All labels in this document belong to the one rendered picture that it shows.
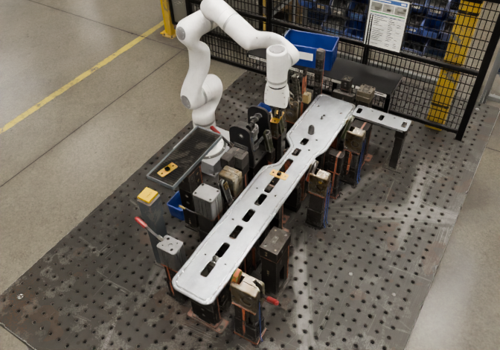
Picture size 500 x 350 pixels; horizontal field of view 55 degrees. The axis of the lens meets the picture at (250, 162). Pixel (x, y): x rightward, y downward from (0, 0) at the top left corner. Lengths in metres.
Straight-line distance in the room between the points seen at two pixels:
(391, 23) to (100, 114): 2.65
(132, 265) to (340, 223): 1.01
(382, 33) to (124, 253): 1.77
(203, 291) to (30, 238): 1.96
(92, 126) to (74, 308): 2.29
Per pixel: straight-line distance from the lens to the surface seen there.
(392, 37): 2.79
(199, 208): 2.03
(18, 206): 3.83
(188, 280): 1.88
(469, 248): 3.43
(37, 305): 2.36
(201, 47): 2.21
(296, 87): 2.46
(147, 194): 1.96
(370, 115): 2.58
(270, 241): 1.92
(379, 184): 2.64
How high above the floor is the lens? 2.57
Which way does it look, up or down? 44 degrees down
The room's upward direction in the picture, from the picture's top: 2 degrees counter-clockwise
